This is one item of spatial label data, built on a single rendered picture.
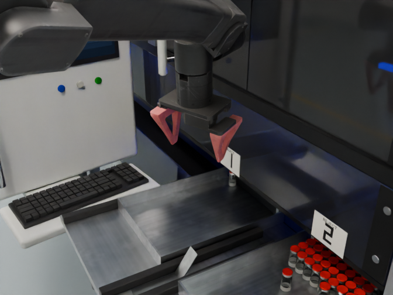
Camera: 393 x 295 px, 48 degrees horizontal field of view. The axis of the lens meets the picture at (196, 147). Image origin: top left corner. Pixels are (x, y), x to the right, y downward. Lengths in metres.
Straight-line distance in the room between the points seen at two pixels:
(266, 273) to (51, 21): 0.80
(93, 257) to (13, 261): 1.49
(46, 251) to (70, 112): 1.24
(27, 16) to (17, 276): 2.19
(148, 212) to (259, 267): 0.33
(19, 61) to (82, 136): 1.19
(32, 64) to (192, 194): 0.97
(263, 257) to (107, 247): 0.36
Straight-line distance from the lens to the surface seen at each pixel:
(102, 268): 1.02
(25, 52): 0.28
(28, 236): 1.28
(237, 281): 0.97
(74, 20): 0.30
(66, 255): 2.47
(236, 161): 1.09
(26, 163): 1.43
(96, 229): 1.13
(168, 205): 1.18
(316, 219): 0.91
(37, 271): 2.41
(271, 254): 1.04
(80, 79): 1.40
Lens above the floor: 1.55
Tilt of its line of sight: 27 degrees down
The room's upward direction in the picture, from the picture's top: straight up
